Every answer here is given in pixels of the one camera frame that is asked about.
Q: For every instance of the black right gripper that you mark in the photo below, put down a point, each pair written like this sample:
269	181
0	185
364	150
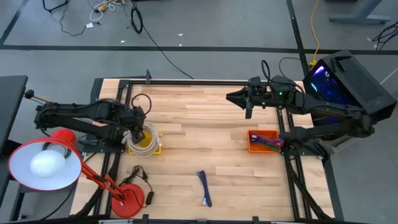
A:
264	98

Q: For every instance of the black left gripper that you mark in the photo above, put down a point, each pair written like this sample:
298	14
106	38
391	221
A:
135	123

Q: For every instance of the grey arm mounting base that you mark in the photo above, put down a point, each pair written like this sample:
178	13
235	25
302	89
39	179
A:
334	146

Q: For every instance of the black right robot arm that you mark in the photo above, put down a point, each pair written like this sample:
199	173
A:
326	105

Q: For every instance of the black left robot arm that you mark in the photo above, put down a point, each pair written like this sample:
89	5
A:
77	113

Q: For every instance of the orange plastic basket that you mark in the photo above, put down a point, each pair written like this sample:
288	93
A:
255	148

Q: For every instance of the red desk lamp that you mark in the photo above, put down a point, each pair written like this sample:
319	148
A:
130	202

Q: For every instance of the silver metal bar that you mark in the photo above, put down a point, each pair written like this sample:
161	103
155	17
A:
112	221

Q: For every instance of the white light bulb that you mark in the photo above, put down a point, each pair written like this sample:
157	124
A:
46	163

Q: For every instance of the black knob on yellow rod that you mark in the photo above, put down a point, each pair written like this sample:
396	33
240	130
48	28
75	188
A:
29	94

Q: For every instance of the black computer tower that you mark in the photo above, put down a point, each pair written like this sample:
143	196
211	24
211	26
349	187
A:
357	77

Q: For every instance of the small white adapter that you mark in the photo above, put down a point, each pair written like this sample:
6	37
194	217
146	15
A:
89	25

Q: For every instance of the black side desk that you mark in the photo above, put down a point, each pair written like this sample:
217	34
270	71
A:
11	102

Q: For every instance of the grey desk leg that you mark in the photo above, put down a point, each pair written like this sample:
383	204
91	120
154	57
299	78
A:
360	17

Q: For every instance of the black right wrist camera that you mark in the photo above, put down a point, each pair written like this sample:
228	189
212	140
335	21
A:
255	81

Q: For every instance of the black aluminium table frame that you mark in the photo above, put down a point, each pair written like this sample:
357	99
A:
186	82

